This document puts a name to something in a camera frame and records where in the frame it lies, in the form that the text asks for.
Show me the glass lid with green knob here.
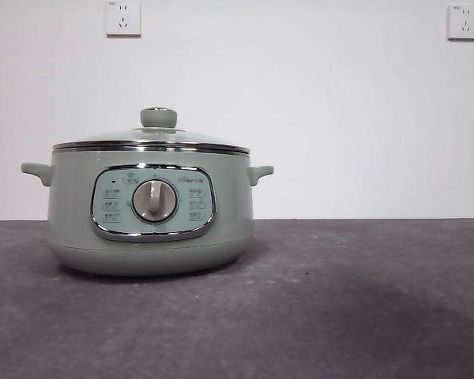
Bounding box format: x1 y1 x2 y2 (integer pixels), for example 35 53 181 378
53 107 251 153

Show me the sage green electric pot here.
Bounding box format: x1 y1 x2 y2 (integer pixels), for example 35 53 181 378
21 148 275 277

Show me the white wall socket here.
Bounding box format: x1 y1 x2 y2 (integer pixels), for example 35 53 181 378
447 3 474 42
105 0 142 39

